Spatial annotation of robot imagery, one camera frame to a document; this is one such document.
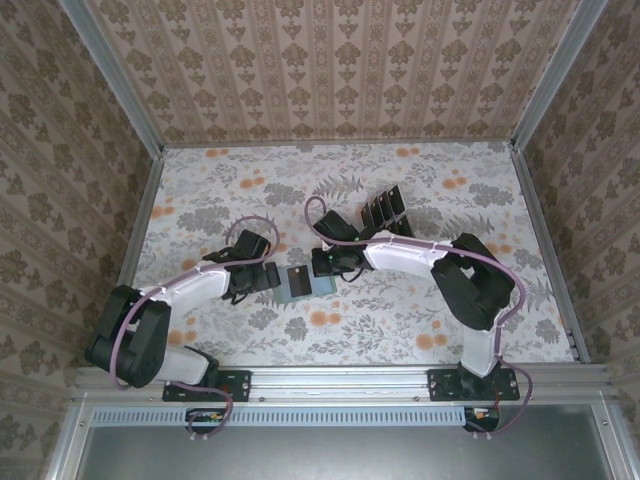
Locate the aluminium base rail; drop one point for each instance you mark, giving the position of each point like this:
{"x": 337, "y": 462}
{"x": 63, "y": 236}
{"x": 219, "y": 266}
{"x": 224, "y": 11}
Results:
{"x": 340, "y": 382}

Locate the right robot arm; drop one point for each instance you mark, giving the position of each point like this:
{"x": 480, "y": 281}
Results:
{"x": 400, "y": 256}

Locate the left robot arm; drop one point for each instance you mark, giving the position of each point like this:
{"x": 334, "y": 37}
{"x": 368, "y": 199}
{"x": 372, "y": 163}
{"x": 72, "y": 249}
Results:
{"x": 195, "y": 291}

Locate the small black connector box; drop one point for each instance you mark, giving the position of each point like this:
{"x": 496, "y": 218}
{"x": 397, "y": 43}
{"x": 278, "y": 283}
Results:
{"x": 482, "y": 419}
{"x": 205, "y": 419}

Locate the aluminium side rail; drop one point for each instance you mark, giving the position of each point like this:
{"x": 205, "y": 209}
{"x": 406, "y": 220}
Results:
{"x": 146, "y": 200}
{"x": 545, "y": 240}

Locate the aluminium frame post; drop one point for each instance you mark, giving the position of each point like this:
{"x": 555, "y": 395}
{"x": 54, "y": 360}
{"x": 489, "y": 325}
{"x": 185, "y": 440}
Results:
{"x": 555, "y": 75}
{"x": 114, "y": 75}

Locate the grey metal panel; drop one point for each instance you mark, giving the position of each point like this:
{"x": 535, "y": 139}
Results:
{"x": 325, "y": 455}

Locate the floral patterned table cover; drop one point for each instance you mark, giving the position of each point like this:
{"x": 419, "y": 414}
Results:
{"x": 280, "y": 175}

